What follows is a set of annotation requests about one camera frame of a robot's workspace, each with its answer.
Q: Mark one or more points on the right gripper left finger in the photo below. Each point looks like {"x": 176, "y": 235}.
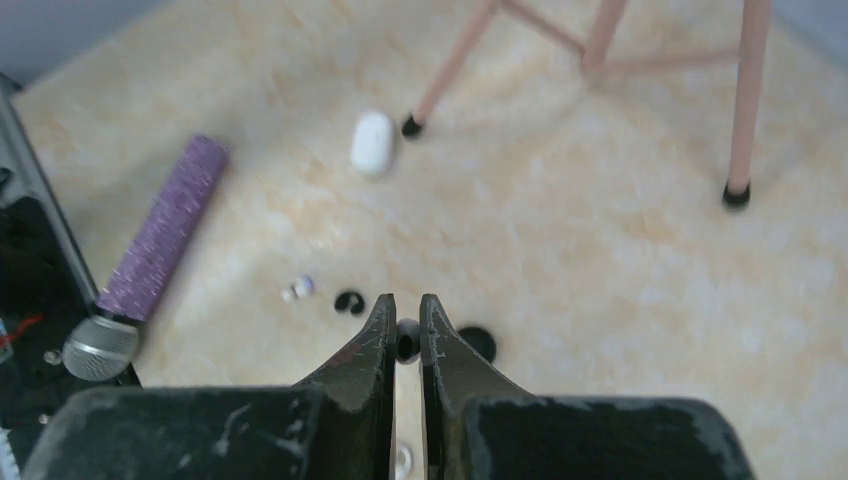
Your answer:
{"x": 337, "y": 423}

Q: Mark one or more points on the pink music stand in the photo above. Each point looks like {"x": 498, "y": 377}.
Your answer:
{"x": 592, "y": 52}

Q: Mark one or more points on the purple glitter microphone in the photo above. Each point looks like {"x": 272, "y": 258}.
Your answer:
{"x": 142, "y": 258}

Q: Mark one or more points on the white earbud left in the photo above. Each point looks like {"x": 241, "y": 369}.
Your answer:
{"x": 301, "y": 287}

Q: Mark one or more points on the black earbud left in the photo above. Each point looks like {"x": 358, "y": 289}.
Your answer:
{"x": 350, "y": 302}

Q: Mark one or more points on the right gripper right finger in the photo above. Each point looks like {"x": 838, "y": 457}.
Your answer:
{"x": 478, "y": 424}

